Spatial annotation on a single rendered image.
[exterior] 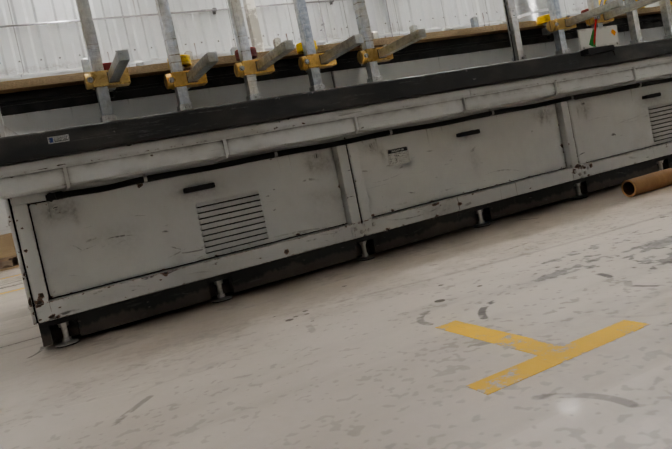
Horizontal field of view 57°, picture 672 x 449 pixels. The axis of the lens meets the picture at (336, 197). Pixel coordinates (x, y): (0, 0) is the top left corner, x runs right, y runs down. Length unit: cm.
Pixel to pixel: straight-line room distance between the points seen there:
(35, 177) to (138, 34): 768
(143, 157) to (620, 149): 249
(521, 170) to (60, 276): 208
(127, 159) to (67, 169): 18
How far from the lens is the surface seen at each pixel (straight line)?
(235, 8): 231
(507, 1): 293
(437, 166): 286
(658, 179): 326
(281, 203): 250
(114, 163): 214
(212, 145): 221
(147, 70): 235
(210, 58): 192
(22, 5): 972
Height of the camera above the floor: 42
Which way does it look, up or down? 3 degrees down
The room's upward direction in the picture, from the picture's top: 12 degrees counter-clockwise
